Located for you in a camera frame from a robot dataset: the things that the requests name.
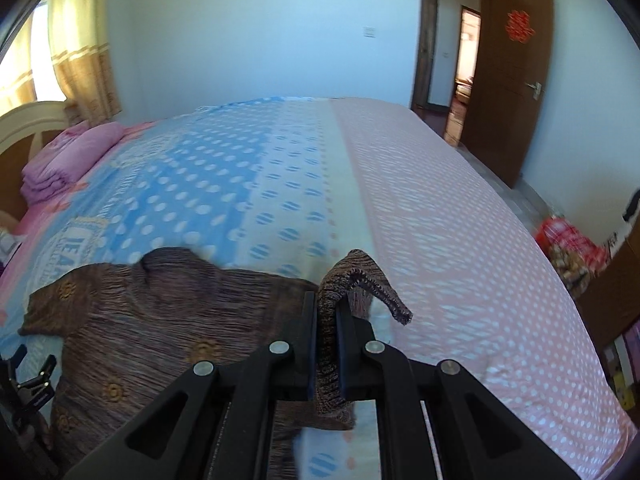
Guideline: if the brown wooden cabinet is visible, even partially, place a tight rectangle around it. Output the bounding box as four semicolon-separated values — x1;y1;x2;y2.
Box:
577;228;639;422

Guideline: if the red patterned bag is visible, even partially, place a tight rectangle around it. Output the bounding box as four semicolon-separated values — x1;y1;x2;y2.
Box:
535;217;611;299

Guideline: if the blue pink polka-dot bedspread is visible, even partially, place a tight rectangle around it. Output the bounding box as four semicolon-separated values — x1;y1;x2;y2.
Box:
1;98;637;479

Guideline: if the brown wooden door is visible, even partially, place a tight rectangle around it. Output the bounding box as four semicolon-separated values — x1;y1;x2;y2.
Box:
460;0;554;188

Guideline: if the cartoon print pillow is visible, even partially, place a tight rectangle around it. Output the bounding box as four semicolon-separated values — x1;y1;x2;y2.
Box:
0;228;24;270

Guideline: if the silver door handle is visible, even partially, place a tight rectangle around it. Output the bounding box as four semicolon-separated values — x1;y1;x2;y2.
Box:
525;81;542;101

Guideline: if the folded pink blanket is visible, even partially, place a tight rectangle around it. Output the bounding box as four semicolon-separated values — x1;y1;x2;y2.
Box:
21;120;125;207

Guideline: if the cream wooden headboard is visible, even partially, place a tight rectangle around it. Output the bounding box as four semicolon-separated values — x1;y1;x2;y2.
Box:
1;101;68;230

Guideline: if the brown knitted sweater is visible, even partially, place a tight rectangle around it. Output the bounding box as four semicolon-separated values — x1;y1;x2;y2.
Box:
20;247;412;479

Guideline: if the red double-happiness door decoration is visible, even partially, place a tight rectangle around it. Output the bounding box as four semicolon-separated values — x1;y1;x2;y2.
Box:
504;10;536;44

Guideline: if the yellow patterned curtain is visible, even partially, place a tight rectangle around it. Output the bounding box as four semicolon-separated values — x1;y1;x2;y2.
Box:
1;0;122;126

